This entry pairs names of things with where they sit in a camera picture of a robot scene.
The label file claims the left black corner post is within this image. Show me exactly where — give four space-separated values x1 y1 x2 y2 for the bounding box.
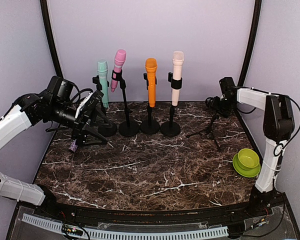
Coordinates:
39 0 72 108

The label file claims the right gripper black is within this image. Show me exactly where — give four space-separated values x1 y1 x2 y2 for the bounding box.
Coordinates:
210 96 236 119

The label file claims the glitter microphone with silver grille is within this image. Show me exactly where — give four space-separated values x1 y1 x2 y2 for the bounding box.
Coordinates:
68 140 78 153

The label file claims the green bowl on saucer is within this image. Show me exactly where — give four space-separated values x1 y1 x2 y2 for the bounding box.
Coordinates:
232 148 261 178

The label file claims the pink microphone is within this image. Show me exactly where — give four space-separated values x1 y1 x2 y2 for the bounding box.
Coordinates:
110 49 127 93

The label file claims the black corner post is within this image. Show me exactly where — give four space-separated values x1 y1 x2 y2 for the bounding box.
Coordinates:
235 0 262 87
39 0 72 108

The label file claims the black stand under orange microphone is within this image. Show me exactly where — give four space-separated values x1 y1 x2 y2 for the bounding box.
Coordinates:
140 73 160 135

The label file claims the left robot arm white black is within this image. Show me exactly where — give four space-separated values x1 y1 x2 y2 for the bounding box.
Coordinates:
0 76 114 218

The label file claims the white slotted cable duct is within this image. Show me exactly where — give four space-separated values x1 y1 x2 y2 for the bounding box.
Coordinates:
21 213 229 240

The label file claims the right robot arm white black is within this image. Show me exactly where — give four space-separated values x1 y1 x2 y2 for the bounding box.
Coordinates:
206 77 299 217

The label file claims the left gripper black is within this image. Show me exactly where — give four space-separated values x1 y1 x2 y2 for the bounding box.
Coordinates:
50 100 114 146

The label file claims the black stand under pink microphone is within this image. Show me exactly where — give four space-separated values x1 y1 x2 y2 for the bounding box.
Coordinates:
111 70 140 137

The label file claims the black front rail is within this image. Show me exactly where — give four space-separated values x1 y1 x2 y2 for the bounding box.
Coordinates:
17 192 289 226

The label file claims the black stand under mint microphone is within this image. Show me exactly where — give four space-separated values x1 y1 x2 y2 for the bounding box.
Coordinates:
92 75 118 137

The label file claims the mint green microphone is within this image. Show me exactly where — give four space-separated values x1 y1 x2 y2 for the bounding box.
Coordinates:
97 59 109 109

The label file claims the black tripod stand with shock mount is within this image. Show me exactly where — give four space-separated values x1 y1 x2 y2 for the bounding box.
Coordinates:
186 97 223 152

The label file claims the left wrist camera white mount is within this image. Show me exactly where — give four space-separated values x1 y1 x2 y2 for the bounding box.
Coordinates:
74 90 104 119

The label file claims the cream white microphone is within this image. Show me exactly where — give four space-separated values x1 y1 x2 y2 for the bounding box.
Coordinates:
171 50 184 107

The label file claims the right black corner post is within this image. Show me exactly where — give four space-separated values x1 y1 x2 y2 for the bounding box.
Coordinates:
235 0 262 87

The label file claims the orange microphone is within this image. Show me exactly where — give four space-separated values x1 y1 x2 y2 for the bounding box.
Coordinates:
145 57 158 108

